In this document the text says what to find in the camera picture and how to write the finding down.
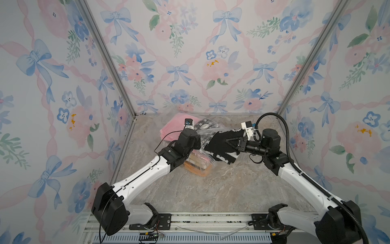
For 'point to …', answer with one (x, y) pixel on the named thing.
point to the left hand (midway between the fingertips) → (196, 133)
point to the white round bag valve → (204, 126)
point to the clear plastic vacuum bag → (214, 126)
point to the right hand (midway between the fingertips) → (228, 141)
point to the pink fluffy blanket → (174, 124)
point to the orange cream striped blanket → (198, 162)
